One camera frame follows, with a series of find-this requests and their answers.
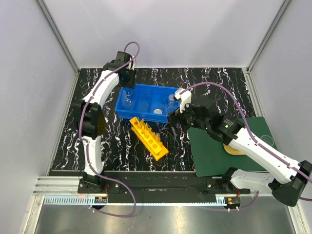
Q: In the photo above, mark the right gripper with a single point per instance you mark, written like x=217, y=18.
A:
x=174, y=117

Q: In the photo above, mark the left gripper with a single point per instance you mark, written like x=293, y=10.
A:
x=129, y=81

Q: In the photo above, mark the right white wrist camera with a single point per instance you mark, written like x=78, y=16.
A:
x=184, y=97

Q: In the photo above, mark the white round cap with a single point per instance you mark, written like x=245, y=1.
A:
x=158, y=111

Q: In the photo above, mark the aluminium frame rail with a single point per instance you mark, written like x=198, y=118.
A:
x=61, y=42

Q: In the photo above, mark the clear glass beaker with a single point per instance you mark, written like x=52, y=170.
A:
x=267, y=139

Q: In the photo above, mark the clear round flask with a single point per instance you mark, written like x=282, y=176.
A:
x=169, y=110

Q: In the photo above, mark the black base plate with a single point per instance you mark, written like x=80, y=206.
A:
x=156, y=181

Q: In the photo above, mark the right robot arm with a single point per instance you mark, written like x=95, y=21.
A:
x=285, y=178

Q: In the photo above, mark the small clear vial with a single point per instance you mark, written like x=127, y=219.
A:
x=171, y=101

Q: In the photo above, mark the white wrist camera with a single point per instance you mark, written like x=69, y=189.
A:
x=184, y=97
x=131, y=65

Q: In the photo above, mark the yellow test tube rack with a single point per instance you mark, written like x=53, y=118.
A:
x=152, y=144

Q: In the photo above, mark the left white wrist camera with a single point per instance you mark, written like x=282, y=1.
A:
x=131, y=65

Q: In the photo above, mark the green mat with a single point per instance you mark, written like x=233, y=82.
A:
x=210, y=158

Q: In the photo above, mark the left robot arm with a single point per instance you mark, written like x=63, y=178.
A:
x=90, y=120

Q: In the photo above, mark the blue plastic compartment bin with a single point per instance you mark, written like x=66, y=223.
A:
x=145, y=99

